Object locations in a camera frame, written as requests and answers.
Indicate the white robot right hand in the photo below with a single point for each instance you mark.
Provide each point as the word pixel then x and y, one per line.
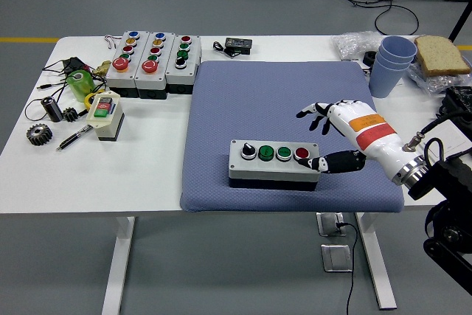
pixel 372 127

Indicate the grey four-button control box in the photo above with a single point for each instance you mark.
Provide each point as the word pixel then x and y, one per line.
pixel 273 171

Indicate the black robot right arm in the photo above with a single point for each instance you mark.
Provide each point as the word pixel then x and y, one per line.
pixel 446 175

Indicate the grey five-button control box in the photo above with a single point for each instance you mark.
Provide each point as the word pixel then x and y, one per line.
pixel 119 77
pixel 155 79

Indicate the blue plastic cup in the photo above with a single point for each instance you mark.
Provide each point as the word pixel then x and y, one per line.
pixel 398 51
pixel 391 62
pixel 383 80

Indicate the clear bag of metal parts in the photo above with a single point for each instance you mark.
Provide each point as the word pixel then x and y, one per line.
pixel 431 80

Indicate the clear bubble wrap bag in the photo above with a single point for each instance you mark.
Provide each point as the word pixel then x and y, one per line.
pixel 354 44

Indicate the black mechanical device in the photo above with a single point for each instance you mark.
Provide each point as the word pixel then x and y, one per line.
pixel 459 99

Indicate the slice of bread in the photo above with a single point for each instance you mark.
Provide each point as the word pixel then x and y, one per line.
pixel 440 55

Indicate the silver floor socket box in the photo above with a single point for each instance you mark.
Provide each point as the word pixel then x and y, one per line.
pixel 330 224
pixel 336 257

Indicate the blue-grey padded mat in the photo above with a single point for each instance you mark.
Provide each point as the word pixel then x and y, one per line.
pixel 258 108

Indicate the white table leg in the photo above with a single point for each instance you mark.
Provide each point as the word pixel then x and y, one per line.
pixel 376 263
pixel 118 263

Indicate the black digital meter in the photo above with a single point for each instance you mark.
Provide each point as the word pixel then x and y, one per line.
pixel 239 44

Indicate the grey box with black knob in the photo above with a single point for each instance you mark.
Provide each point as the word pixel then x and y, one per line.
pixel 180 77

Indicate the brass fitting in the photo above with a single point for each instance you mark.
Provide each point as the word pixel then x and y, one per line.
pixel 101 68

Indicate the yellow tape roll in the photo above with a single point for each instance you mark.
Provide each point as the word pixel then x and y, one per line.
pixel 88 102

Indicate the green plastic cylinder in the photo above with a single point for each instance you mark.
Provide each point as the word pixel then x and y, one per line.
pixel 80 86

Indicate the black pen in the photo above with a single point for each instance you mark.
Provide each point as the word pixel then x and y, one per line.
pixel 72 140

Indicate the small black gear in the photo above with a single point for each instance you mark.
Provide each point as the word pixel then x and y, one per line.
pixel 70 114

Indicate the black power adapter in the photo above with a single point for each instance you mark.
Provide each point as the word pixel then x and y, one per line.
pixel 75 63

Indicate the black capacitor cylinder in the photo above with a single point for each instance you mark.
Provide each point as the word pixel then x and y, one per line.
pixel 52 109

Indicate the large dark metal gear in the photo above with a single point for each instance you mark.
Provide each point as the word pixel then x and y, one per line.
pixel 40 135

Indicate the cream switch box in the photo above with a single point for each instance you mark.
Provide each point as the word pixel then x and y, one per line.
pixel 107 123

